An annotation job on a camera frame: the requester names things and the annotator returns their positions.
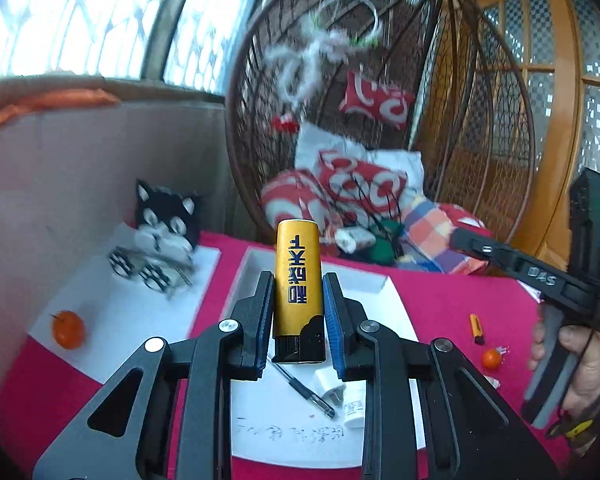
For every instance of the white tray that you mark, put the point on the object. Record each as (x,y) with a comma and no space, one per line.
(290,440)

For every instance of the yellow lighter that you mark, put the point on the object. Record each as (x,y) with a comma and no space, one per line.
(297,270)
(476,329)

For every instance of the black pen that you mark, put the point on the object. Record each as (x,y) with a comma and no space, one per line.
(302,391)

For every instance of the red white printed cushion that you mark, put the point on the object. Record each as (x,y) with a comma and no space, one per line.
(365,180)

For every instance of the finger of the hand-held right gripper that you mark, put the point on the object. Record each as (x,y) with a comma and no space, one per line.
(485,252)

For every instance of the wooden door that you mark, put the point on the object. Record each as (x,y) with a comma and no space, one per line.
(562,35)

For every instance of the window with lattice grille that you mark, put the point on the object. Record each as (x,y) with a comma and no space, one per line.
(80,15)

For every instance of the small red white cushion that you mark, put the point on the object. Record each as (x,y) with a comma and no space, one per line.
(377,100)

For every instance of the white power strip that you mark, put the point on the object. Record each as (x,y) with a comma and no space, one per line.
(354,239)

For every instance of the wicker hanging chair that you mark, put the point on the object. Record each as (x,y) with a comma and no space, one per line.
(480,135)

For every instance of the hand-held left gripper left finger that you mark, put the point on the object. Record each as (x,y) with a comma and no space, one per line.
(267,320)

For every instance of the pink felt tablecloth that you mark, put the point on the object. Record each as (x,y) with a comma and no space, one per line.
(440,310)

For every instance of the red flower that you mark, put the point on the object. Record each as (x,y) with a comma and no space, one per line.
(286,124)

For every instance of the white usb charger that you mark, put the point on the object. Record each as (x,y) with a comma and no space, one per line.
(330,380)

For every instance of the person's right hand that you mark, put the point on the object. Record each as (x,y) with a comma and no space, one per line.
(590,365)

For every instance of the tangerine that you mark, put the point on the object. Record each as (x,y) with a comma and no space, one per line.
(68,330)
(491,359)

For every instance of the plaid cushion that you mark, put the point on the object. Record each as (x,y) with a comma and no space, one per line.
(430,232)

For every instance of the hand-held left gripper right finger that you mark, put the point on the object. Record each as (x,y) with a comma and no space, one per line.
(331,325)

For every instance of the metal binder clip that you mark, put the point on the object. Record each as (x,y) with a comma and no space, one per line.
(503,350)

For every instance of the white feathered dream catcher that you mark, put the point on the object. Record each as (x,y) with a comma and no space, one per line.
(325,40)

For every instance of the red white round cushion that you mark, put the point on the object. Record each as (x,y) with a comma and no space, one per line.
(290,200)
(462,212)

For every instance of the clear plastic piece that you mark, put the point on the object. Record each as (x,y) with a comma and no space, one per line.
(491,382)

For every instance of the green cloth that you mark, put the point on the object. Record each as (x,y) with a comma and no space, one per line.
(386,247)

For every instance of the orange cloth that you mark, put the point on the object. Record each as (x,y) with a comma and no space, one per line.
(55,100)

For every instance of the black white husky toy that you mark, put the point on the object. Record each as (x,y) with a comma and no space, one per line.
(162,210)

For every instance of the white board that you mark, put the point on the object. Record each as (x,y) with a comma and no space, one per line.
(115,320)

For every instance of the white red medicine box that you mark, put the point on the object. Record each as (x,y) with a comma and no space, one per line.
(354,410)

